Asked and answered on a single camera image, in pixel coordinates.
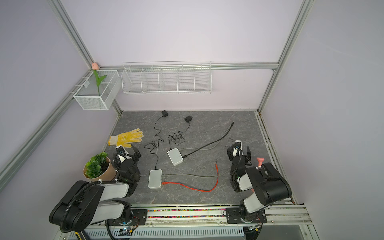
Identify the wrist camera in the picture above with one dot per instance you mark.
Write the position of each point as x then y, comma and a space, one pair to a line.
122, 154
237, 148

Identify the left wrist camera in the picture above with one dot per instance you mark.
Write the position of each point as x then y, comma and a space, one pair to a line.
122, 154

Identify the green potted plant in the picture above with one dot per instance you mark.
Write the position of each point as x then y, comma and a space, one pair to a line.
99, 167

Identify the pink watering can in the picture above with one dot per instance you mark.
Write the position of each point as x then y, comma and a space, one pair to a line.
256, 177

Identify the white network switch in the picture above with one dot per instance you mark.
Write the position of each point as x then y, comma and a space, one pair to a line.
175, 156
155, 179

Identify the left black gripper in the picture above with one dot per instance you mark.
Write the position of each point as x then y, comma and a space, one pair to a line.
136, 155

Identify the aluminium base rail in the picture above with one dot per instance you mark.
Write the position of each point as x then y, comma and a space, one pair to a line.
206, 222

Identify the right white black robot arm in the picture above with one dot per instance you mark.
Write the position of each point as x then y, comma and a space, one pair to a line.
268, 186

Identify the long white wire basket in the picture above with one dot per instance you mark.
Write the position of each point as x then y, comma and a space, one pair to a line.
167, 77

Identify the small white mesh basket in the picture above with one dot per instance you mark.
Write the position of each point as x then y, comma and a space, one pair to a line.
87, 94

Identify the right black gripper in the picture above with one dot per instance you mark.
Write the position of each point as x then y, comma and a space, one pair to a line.
231, 154

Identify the yellow work glove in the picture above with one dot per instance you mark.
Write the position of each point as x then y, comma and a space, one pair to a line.
126, 139

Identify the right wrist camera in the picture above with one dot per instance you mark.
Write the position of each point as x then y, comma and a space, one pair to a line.
237, 148

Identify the artificial pink tulip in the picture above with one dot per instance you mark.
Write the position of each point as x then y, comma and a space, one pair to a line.
99, 79

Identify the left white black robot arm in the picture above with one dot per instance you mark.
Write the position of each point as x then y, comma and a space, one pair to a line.
101, 198

